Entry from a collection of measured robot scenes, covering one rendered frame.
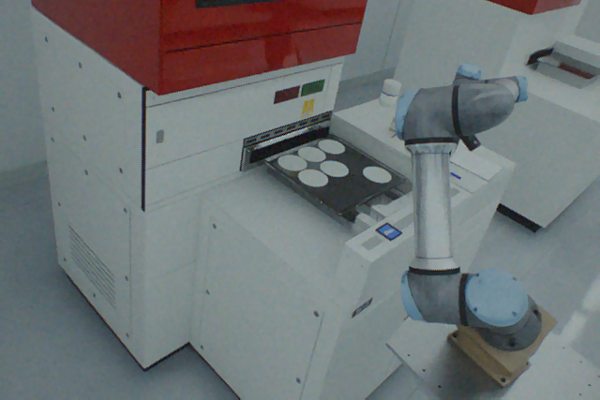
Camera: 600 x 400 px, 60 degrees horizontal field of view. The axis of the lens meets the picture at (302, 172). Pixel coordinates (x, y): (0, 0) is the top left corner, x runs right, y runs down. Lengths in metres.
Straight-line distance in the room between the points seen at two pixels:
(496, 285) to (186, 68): 0.90
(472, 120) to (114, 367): 1.66
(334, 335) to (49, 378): 1.19
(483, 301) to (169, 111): 0.93
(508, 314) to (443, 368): 0.28
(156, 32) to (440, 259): 0.84
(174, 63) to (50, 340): 1.40
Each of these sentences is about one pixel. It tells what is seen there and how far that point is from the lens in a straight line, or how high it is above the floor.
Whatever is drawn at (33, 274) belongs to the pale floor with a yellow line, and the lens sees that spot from 2.67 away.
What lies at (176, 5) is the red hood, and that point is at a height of 1.45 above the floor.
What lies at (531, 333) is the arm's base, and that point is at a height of 0.97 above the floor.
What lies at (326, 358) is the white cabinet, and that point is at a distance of 1.57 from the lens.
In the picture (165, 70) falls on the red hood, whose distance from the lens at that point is 1.36.
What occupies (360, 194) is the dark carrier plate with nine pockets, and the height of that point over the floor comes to 0.90.
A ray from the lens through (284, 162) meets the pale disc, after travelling 1.78.
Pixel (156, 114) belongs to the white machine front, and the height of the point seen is 1.14.
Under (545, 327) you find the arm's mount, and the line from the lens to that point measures 1.39.
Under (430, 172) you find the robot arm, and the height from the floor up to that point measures 1.25.
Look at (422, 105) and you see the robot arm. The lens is 1.20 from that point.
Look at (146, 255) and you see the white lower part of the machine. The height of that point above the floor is 0.65.
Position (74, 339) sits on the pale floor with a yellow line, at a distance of 2.38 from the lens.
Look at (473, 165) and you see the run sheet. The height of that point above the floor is 0.97.
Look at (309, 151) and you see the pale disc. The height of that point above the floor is 0.90.
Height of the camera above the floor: 1.83
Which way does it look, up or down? 32 degrees down
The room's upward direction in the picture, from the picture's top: 11 degrees clockwise
